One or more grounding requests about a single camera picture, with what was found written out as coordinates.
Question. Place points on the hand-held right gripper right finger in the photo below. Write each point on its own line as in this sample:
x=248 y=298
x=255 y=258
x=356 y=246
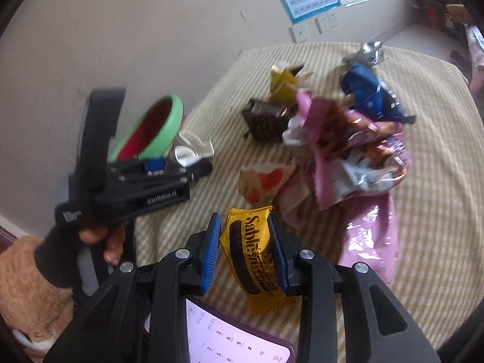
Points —
x=278 y=257

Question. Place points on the small silver foil wrapper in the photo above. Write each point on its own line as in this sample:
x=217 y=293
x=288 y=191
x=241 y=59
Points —
x=366 y=51

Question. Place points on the large pink plastic bag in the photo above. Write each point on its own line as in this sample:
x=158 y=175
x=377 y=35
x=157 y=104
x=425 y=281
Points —
x=372 y=234

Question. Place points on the brown chocolate wrapper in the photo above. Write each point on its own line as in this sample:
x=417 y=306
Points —
x=262 y=124

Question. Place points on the person's left forearm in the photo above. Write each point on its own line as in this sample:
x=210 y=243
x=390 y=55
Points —
x=56 y=257

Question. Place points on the double white wall socket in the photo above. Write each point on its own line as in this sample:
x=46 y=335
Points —
x=327 y=22

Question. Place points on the single white wall socket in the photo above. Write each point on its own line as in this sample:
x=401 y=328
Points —
x=298 y=32

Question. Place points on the smartphone with lit screen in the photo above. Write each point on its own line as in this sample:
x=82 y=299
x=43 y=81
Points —
x=227 y=340

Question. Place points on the yellow cookie wrapper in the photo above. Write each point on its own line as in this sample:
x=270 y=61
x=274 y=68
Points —
x=245 y=249

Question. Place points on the white silver wrapper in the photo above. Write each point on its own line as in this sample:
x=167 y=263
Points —
x=189 y=151

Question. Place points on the yellow torn carton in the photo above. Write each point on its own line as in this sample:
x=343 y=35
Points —
x=281 y=81

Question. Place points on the person's left hand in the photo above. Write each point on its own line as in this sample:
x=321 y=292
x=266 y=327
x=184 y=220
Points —
x=113 y=242

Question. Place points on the purple orange foil wrapper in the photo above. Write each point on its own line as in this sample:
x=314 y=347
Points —
x=378 y=151

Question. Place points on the checkered cloth table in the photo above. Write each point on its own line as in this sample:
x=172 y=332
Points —
x=435 y=196

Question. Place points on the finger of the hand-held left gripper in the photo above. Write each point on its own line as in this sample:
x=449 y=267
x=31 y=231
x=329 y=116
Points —
x=196 y=171
x=153 y=165

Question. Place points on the white orange snack wrapper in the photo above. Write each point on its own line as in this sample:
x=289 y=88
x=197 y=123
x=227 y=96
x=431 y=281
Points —
x=264 y=181

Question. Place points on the blue snack wrapper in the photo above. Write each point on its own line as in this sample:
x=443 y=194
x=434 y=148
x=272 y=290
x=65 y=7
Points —
x=372 y=90

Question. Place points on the dark metal shelf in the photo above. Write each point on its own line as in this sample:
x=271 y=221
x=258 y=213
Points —
x=435 y=7

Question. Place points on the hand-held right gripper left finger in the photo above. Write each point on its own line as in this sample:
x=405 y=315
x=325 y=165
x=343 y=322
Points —
x=211 y=253

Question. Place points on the light pink snack wrapper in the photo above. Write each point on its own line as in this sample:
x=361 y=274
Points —
x=321 y=128

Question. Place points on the orange fuzzy cloth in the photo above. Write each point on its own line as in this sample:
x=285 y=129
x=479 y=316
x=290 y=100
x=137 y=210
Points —
x=26 y=283

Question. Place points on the bed with patterned sheet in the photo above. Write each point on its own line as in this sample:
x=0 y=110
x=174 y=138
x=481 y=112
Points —
x=474 y=56

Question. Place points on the green basin red inside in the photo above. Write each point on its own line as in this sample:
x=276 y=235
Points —
x=166 y=121

